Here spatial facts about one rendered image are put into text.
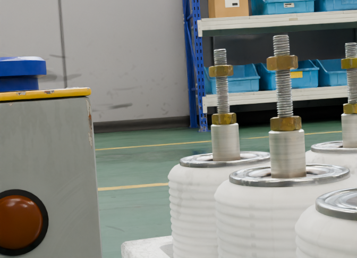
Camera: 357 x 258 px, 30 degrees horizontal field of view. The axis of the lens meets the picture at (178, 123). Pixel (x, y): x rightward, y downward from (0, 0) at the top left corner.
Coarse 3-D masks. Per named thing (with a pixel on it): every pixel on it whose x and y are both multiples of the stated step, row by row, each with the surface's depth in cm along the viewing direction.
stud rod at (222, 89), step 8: (216, 56) 53; (224, 56) 53; (216, 64) 53; (224, 64) 53; (224, 80) 53; (216, 88) 53; (224, 88) 53; (216, 96) 53; (224, 96) 53; (224, 104) 53; (224, 112) 53
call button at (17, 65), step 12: (0, 60) 28; (12, 60) 28; (24, 60) 29; (36, 60) 29; (0, 72) 28; (12, 72) 28; (24, 72) 29; (36, 72) 29; (0, 84) 28; (12, 84) 29; (24, 84) 29; (36, 84) 30
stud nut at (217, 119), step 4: (212, 116) 53; (216, 116) 53; (220, 116) 52; (224, 116) 52; (228, 116) 52; (232, 116) 53; (212, 120) 53; (216, 120) 53; (220, 120) 52; (224, 120) 52; (228, 120) 52; (232, 120) 52; (216, 124) 53; (220, 124) 52
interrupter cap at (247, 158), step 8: (240, 152) 56; (248, 152) 56; (256, 152) 55; (264, 152) 55; (184, 160) 53; (192, 160) 53; (200, 160) 54; (208, 160) 54; (240, 160) 50; (248, 160) 50; (256, 160) 50; (264, 160) 51
